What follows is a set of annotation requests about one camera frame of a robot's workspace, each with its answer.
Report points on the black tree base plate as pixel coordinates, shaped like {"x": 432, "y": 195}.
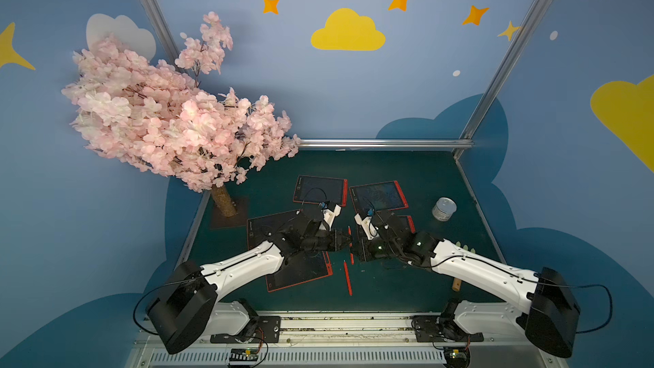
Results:
{"x": 220, "y": 221}

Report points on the small circuit board right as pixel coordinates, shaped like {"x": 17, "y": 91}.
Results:
{"x": 456, "y": 358}

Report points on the red stylus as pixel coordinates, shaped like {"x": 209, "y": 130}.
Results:
{"x": 351, "y": 245}
{"x": 348, "y": 279}

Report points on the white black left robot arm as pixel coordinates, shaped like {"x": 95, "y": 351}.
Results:
{"x": 190, "y": 305}

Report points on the small circuit board left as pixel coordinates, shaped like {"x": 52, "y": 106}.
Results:
{"x": 243, "y": 357}

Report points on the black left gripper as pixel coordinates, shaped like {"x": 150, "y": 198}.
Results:
{"x": 332, "y": 238}

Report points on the small circuit board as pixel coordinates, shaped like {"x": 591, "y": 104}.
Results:
{"x": 243, "y": 357}
{"x": 456, "y": 358}

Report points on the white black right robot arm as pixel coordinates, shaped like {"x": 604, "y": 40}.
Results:
{"x": 548, "y": 311}

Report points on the pink cherry blossom tree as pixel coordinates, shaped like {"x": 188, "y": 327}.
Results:
{"x": 156, "y": 117}

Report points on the green rake wooden handle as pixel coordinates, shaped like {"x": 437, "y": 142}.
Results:
{"x": 457, "y": 283}

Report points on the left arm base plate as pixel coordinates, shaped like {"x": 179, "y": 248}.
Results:
{"x": 265, "y": 328}

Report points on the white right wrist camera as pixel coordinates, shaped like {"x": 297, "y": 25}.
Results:
{"x": 365, "y": 222}

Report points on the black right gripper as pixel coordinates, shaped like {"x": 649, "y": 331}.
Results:
{"x": 364, "y": 244}

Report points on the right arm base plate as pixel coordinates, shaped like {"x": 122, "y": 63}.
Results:
{"x": 435, "y": 328}

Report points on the silver tin can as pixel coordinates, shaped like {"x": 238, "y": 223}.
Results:
{"x": 444, "y": 209}

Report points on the red tablet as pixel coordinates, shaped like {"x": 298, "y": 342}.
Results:
{"x": 389, "y": 220}
{"x": 315, "y": 190}
{"x": 301, "y": 269}
{"x": 381, "y": 196}
{"x": 268, "y": 225}

